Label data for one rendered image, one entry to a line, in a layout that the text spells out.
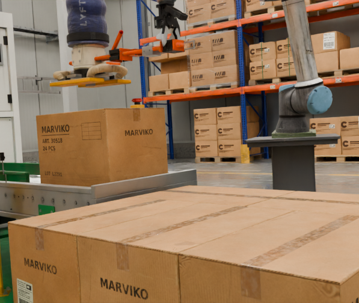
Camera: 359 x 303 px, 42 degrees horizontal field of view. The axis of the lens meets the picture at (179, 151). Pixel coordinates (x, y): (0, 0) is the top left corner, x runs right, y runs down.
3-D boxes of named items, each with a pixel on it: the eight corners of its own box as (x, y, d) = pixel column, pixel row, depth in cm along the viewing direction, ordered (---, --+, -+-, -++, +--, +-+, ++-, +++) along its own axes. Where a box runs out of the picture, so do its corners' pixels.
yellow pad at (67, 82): (49, 86, 255) (49, 77, 255) (64, 86, 263) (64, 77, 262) (89, 81, 233) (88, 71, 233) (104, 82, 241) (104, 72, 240)
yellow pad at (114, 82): (77, 87, 270) (77, 79, 269) (91, 88, 277) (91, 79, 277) (117, 82, 248) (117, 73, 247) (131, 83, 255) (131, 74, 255)
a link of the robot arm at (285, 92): (294, 113, 282) (294, 83, 279) (313, 114, 266) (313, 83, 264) (273, 115, 276) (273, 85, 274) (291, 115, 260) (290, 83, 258)
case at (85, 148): (40, 187, 260) (35, 115, 258) (98, 178, 290) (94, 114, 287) (110, 193, 220) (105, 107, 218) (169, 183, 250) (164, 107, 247)
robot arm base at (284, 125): (276, 130, 284) (276, 114, 283) (308, 130, 280) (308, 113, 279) (275, 133, 266) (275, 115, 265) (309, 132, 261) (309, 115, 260)
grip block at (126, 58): (107, 61, 237) (107, 49, 237) (122, 62, 245) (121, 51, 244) (119, 59, 232) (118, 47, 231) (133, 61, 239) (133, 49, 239)
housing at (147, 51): (141, 56, 224) (141, 47, 224) (151, 57, 229) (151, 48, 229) (152, 55, 220) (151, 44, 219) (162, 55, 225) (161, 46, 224)
